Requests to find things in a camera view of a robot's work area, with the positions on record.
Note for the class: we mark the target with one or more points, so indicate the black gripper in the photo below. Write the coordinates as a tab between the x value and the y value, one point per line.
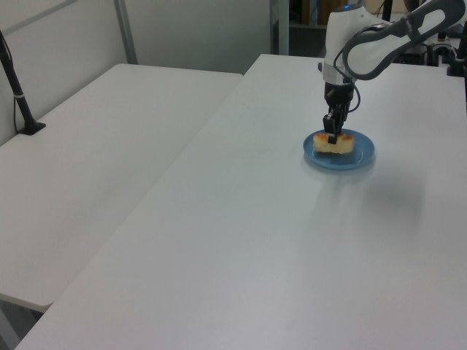
338	94

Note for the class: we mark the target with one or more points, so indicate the toasted bread piece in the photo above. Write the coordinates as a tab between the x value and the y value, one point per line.
341	146

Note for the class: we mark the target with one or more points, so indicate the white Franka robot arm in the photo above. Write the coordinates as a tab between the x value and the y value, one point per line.
368	51

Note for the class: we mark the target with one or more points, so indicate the blue round plate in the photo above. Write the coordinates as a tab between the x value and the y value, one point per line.
363	153

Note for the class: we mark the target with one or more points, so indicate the wooden box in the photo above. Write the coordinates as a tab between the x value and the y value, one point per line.
316	11

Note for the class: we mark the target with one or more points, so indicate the black upright stand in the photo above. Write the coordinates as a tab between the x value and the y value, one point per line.
387	9

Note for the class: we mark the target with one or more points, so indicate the black keyboard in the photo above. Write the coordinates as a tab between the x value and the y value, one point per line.
457	29

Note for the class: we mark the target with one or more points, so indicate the white metal shelf frame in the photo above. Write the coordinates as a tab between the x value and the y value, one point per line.
281	25

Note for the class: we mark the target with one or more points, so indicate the black table clamp mount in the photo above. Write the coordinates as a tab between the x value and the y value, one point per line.
456	65

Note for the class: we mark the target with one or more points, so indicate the grey metal partition post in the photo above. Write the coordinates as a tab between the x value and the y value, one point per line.
126	33

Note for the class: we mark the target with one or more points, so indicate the black camera stand pole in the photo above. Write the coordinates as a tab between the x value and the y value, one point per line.
18	98

